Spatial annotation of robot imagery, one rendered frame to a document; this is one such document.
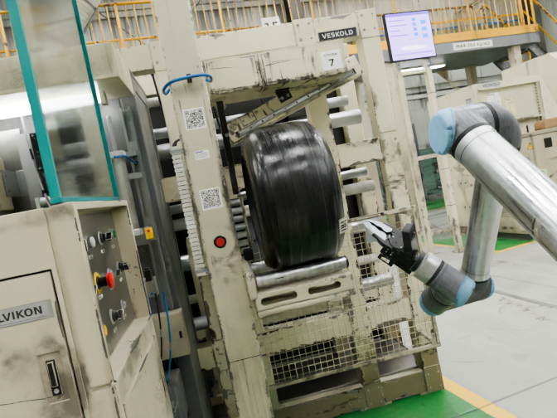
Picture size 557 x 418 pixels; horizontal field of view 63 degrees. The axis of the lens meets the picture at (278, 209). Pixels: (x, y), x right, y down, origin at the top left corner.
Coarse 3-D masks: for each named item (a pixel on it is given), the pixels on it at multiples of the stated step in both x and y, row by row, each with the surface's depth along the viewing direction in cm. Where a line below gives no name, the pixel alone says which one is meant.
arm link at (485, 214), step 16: (496, 112) 116; (512, 128) 118; (512, 144) 120; (480, 192) 131; (480, 208) 133; (496, 208) 131; (480, 224) 135; (496, 224) 134; (480, 240) 137; (464, 256) 144; (480, 256) 139; (464, 272) 146; (480, 272) 142; (480, 288) 145; (464, 304) 147
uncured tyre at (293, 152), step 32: (256, 128) 169; (288, 128) 162; (256, 160) 153; (288, 160) 151; (320, 160) 152; (256, 192) 152; (288, 192) 148; (320, 192) 150; (256, 224) 192; (288, 224) 150; (320, 224) 152; (288, 256) 157; (320, 256) 162
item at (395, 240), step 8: (392, 232) 141; (400, 232) 142; (392, 240) 139; (400, 240) 140; (384, 248) 141; (392, 248) 139; (400, 248) 137; (384, 256) 142; (392, 256) 140; (400, 256) 141; (416, 256) 139; (424, 256) 137; (392, 264) 141; (400, 264) 142; (408, 264) 141; (416, 264) 137; (408, 272) 142
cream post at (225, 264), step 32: (160, 0) 160; (160, 32) 160; (192, 32) 162; (192, 64) 162; (192, 96) 162; (192, 160) 163; (192, 192) 163; (224, 192) 165; (224, 224) 165; (224, 256) 165; (224, 288) 166; (224, 320) 166; (256, 352) 168; (256, 384) 168; (256, 416) 168
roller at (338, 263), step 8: (344, 256) 165; (312, 264) 163; (320, 264) 163; (328, 264) 163; (336, 264) 163; (344, 264) 164; (272, 272) 162; (280, 272) 161; (288, 272) 161; (296, 272) 161; (304, 272) 162; (312, 272) 162; (320, 272) 163; (256, 280) 160; (264, 280) 160; (272, 280) 160; (280, 280) 161; (288, 280) 162
